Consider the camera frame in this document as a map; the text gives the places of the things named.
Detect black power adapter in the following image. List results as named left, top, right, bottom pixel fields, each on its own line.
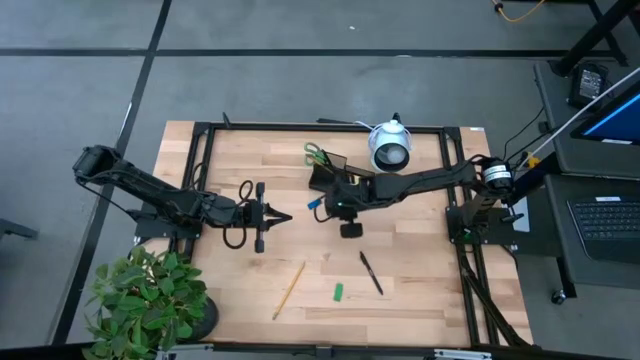
left=569, top=62, right=610, bottom=109

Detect black mesh desk organizer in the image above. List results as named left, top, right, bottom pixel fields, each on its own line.
left=307, top=148, right=375, bottom=201

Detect grey chair base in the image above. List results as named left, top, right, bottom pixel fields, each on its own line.
left=0, top=218, right=39, bottom=241

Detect silver metal bracket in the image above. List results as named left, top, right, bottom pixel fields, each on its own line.
left=433, top=348, right=494, bottom=360
left=157, top=343, right=216, bottom=360

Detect black pen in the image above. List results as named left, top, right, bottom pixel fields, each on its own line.
left=358, top=250, right=385, bottom=297

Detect yellow cable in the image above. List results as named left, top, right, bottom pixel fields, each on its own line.
left=491, top=0, right=546, bottom=24

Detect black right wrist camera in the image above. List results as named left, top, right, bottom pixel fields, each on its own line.
left=339, top=219, right=365, bottom=240

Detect white paper sheet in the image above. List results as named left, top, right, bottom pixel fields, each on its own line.
left=512, top=207, right=531, bottom=234

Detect green leafy plant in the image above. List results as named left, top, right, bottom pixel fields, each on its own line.
left=82, top=244, right=211, bottom=360

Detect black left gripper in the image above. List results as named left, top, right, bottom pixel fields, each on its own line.
left=237, top=181, right=294, bottom=255

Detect black plant pot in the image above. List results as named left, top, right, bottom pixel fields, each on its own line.
left=184, top=297, right=220, bottom=344

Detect white cable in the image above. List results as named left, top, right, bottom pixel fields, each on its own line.
left=517, top=66, right=640, bottom=169

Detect black laptop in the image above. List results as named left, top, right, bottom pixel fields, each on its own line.
left=567, top=194, right=640, bottom=265

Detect yellow pencil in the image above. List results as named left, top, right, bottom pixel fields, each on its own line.
left=271, top=260, right=307, bottom=322

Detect black monitor with blue screen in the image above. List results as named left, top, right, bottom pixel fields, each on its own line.
left=569, top=79, right=640, bottom=147

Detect black metal table frame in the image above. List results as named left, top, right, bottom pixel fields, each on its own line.
left=169, top=119, right=531, bottom=349

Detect black stand leg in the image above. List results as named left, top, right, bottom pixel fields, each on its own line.
left=552, top=0, right=640, bottom=76

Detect green-handled scissors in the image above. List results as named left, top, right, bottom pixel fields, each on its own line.
left=303, top=141, right=331, bottom=169

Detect dark grey side desk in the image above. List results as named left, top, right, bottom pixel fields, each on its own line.
left=532, top=59, right=640, bottom=291

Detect white desk lamp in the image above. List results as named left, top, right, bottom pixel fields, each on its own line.
left=366, top=118, right=412, bottom=175

